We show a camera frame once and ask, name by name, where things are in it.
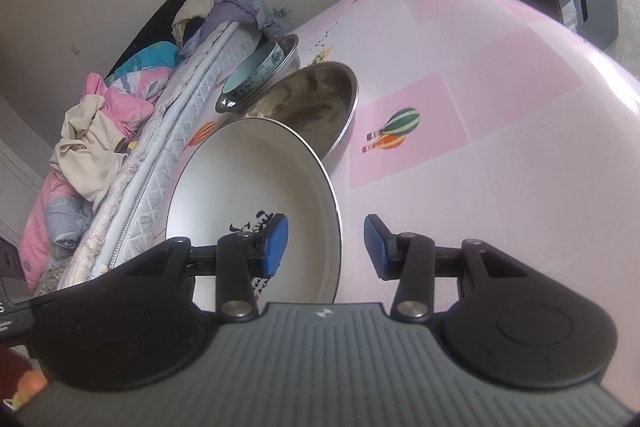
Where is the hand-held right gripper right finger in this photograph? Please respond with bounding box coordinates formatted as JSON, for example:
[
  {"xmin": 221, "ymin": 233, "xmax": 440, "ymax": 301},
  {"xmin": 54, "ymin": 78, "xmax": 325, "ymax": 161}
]
[{"xmin": 363, "ymin": 214, "xmax": 529, "ymax": 324}]

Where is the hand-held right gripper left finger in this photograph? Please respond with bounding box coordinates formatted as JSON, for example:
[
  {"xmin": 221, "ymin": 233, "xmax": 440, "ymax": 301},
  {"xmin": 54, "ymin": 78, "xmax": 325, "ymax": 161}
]
[{"xmin": 122, "ymin": 212, "xmax": 290, "ymax": 324}]

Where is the white ceramic bowl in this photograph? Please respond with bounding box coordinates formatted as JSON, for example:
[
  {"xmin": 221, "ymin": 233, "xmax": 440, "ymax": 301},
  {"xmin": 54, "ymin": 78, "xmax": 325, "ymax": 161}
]
[{"xmin": 164, "ymin": 117, "xmax": 344, "ymax": 304}]

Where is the large stainless steel basin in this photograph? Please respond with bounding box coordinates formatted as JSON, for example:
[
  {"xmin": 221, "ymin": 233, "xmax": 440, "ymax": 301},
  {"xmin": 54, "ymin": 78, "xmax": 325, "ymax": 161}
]
[{"xmin": 239, "ymin": 61, "xmax": 360, "ymax": 168}]

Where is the teal patterned ceramic bowl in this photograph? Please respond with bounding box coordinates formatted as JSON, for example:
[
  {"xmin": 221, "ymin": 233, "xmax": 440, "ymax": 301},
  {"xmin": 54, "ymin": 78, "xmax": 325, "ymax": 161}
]
[{"xmin": 219, "ymin": 41, "xmax": 287, "ymax": 104}]

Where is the small stainless steel bowl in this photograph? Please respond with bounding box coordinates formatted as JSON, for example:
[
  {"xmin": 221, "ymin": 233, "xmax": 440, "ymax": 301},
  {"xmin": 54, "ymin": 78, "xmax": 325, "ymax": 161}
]
[{"xmin": 215, "ymin": 34, "xmax": 301, "ymax": 116}]

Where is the person's left hand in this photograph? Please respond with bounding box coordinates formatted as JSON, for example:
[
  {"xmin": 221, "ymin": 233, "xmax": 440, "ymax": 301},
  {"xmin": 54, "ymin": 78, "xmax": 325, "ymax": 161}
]
[{"xmin": 0, "ymin": 348, "xmax": 49, "ymax": 411}]

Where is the white quilted mattress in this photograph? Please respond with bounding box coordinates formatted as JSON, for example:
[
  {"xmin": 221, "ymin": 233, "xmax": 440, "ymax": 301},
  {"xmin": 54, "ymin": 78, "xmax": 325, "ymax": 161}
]
[{"xmin": 55, "ymin": 21, "xmax": 267, "ymax": 294}]

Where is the pink checked balloon tablecloth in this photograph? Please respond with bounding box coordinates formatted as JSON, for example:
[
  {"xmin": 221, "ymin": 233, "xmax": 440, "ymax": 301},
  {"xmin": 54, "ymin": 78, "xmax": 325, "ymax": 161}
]
[{"xmin": 165, "ymin": 0, "xmax": 640, "ymax": 309}]

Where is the beige garment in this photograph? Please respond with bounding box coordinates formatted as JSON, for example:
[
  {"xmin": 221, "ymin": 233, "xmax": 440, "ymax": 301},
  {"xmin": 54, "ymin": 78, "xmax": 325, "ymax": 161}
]
[{"xmin": 49, "ymin": 94, "xmax": 132, "ymax": 214}]

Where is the pile of clothes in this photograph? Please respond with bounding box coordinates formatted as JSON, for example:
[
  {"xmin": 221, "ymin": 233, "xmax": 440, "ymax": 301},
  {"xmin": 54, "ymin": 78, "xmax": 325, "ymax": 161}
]
[{"xmin": 21, "ymin": 73, "xmax": 157, "ymax": 294}]

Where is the cyan and pink printed quilt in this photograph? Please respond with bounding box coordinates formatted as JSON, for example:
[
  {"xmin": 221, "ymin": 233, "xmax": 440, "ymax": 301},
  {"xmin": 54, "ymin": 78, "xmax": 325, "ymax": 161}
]
[{"xmin": 104, "ymin": 41, "xmax": 182, "ymax": 98}]

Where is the lavender cloth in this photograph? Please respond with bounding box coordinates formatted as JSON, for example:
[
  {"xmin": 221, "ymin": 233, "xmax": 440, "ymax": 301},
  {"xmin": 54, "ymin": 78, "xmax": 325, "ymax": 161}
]
[{"xmin": 179, "ymin": 0, "xmax": 242, "ymax": 58}]

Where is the blue-grey crumpled cloth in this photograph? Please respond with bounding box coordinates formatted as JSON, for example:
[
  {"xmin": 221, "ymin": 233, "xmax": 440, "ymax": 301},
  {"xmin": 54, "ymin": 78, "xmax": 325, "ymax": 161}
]
[{"xmin": 226, "ymin": 0, "xmax": 282, "ymax": 38}]

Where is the white cloth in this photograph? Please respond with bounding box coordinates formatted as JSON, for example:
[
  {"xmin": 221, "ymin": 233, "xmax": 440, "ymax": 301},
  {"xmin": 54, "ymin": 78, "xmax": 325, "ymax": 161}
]
[{"xmin": 172, "ymin": 0, "xmax": 217, "ymax": 44}]

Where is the black headboard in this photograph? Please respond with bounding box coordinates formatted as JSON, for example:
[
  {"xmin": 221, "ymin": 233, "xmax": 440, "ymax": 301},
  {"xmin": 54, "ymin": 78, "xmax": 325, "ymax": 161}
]
[{"xmin": 101, "ymin": 0, "xmax": 237, "ymax": 84}]

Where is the wall socket with cable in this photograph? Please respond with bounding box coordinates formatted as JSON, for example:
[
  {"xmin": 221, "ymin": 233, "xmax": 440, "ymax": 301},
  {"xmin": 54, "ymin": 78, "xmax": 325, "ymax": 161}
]
[{"xmin": 271, "ymin": 3, "xmax": 301, "ymax": 24}]

